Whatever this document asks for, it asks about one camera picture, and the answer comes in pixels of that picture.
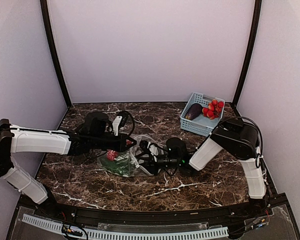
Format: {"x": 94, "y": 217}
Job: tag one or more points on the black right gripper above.
{"x": 149, "y": 165}

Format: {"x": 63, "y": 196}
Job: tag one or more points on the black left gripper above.
{"x": 121, "y": 146}

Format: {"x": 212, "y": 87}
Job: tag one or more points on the clear zip top bag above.
{"x": 136, "y": 169}

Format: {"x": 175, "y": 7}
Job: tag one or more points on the purple fake eggplant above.
{"x": 193, "y": 112}

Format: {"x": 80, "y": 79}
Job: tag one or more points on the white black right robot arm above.
{"x": 239, "y": 136}

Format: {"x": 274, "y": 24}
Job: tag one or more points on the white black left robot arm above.
{"x": 97, "y": 132}

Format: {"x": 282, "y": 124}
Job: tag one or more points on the red fake tomato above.
{"x": 111, "y": 155}

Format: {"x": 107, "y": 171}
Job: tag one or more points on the green fake vegetable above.
{"x": 121, "y": 166}

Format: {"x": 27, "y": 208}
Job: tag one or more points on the light blue perforated basket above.
{"x": 200, "y": 125}

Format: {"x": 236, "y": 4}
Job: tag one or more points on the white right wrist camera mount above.
{"x": 154, "y": 150}

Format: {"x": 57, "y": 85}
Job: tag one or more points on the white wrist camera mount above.
{"x": 154, "y": 150}
{"x": 116, "y": 125}

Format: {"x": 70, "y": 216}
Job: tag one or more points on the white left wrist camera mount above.
{"x": 116, "y": 125}

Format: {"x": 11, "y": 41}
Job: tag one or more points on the black front mounting rail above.
{"x": 230, "y": 214}

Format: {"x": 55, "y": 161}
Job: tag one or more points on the white slotted cable duct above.
{"x": 128, "y": 232}

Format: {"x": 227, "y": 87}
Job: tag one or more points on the black corner frame post left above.
{"x": 53, "y": 52}

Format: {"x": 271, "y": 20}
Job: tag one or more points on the black corner frame post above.
{"x": 53, "y": 52}
{"x": 248, "y": 53}

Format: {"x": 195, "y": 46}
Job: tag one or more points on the black corner frame post right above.
{"x": 248, "y": 53}

